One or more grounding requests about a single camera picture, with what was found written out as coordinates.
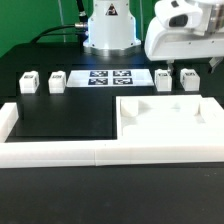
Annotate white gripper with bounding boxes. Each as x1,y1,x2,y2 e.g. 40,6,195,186
144,0,224,76

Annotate white square table top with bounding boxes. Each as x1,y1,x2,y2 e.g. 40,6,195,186
116,95,224,141

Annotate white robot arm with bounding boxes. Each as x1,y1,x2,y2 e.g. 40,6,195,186
83,0,224,69

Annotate white marker sheet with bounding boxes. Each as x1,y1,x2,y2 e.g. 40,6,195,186
67,69,154,88

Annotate white U-shaped obstacle fence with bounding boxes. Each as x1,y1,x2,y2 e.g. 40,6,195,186
0,103,224,168

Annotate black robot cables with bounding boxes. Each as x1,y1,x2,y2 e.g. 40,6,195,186
30,0,90,44

